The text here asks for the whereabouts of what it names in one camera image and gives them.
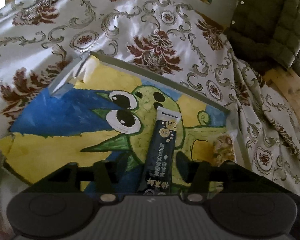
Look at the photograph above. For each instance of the frog painting tray liner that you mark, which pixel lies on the frog painting tray liner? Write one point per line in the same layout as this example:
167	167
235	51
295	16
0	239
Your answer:
95	129

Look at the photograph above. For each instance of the dark blue stick packet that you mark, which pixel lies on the dark blue stick packet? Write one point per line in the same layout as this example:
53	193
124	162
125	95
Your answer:
157	173

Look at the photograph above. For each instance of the olive quilted jacket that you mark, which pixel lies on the olive quilted jacket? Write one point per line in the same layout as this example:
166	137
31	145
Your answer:
266	34

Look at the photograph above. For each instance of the grey tray box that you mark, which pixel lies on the grey tray box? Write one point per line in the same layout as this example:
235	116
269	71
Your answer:
120	119

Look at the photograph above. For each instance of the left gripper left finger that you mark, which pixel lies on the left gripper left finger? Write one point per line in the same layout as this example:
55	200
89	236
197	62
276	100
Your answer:
72	183

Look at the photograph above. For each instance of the nut granola bar packet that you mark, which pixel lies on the nut granola bar packet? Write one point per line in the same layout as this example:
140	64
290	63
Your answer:
223	150

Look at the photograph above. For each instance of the wooden bed frame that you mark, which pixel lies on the wooden bed frame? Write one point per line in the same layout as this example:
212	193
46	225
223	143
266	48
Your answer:
287	83

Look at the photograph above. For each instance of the floral satin bedspread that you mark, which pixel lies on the floral satin bedspread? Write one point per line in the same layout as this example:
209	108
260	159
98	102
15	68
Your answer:
81	81

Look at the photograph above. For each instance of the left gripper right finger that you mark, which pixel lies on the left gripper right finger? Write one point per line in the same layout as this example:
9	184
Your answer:
206	180

